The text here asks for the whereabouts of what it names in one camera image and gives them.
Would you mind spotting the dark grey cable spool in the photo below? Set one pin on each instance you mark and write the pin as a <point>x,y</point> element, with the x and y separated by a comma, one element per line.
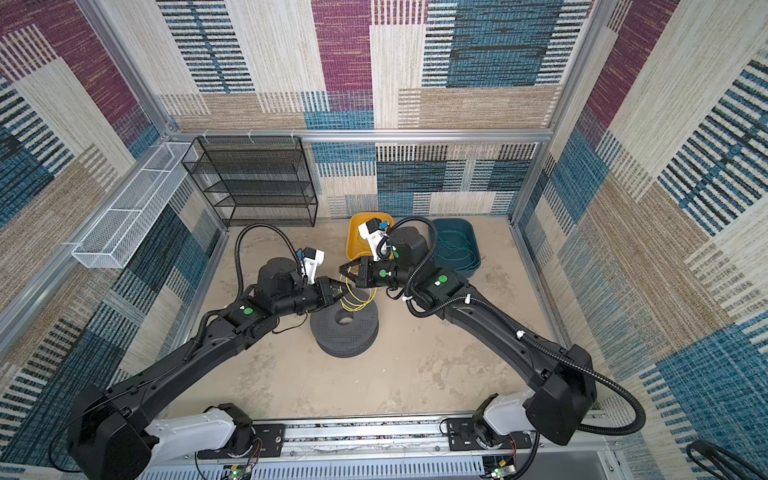
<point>345,334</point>

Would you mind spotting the white wire mesh basket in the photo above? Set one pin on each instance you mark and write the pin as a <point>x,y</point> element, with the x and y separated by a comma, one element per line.
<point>117,234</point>

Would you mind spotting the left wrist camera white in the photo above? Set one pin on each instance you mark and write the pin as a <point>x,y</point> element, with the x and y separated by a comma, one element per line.
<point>311,259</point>

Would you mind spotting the teal plastic tray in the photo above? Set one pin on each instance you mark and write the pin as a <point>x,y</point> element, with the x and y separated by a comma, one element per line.
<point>457,246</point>

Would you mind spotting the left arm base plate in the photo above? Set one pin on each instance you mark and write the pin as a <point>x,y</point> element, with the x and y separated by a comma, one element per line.
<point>250,442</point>

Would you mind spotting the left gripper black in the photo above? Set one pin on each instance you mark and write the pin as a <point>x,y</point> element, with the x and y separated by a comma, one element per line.
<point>324,292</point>

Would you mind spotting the black wire mesh shelf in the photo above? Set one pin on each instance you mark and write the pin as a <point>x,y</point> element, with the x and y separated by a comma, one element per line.
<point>254,179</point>

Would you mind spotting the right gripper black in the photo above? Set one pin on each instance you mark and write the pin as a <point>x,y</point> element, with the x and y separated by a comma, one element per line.
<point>365,277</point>

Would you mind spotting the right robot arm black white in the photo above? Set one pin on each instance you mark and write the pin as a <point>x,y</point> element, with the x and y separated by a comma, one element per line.
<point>562,383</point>

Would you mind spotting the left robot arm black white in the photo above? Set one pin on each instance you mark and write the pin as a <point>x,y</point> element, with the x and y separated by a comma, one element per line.
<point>117,434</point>

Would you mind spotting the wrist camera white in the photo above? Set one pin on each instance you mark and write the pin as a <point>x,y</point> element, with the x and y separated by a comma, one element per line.
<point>311,259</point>
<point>375,233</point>

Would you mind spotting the yellow plastic tray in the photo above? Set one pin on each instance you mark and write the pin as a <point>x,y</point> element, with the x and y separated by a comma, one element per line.
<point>356,246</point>

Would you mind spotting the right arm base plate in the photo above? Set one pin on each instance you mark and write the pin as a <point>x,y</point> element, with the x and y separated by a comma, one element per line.
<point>462,436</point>

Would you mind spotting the aluminium rail front frame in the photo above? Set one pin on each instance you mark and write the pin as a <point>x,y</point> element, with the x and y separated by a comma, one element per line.
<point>401,447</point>

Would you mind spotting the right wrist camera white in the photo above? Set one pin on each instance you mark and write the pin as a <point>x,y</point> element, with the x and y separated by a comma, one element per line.
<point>375,233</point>

